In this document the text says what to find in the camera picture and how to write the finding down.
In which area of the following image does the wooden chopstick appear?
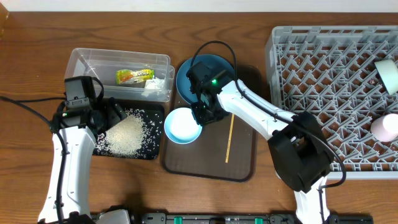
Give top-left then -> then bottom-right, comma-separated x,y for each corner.
225,114 -> 235,163

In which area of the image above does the pink white cup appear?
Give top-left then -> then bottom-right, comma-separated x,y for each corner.
371,113 -> 397,142

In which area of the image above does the black cable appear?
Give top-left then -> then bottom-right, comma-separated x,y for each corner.
0,95 -> 68,224
190,40 -> 348,190

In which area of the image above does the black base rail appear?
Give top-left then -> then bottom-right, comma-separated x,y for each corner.
130,213 -> 374,224

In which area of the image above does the brown serving tray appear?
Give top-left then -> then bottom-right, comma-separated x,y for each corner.
160,63 -> 262,183

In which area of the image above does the black plastic tray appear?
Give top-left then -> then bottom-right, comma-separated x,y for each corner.
92,101 -> 165,161

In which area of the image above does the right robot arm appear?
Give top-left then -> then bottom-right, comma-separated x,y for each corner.
186,62 -> 334,223

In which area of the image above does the green orange snack wrapper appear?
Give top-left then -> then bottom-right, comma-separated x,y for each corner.
116,69 -> 155,85

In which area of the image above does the mint green bowl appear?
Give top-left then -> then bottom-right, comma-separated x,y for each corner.
374,59 -> 397,95

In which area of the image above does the dark blue plate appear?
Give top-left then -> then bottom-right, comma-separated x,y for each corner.
176,54 -> 234,104

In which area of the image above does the white rice pile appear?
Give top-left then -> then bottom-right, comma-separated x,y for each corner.
95,108 -> 163,159

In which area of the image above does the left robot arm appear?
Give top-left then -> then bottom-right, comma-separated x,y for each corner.
38,76 -> 127,223

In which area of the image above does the left black cable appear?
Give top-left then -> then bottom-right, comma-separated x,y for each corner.
0,95 -> 68,224

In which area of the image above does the light blue bowl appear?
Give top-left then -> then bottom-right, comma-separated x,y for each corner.
164,108 -> 202,144

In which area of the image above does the white tissue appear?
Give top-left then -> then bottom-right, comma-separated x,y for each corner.
142,78 -> 165,97

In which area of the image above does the right black cable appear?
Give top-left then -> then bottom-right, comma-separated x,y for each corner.
190,40 -> 348,190

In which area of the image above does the clear plastic bin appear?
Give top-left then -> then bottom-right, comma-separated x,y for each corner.
65,48 -> 175,102

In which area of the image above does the grey dishwasher rack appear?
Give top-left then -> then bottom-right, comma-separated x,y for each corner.
265,26 -> 397,180

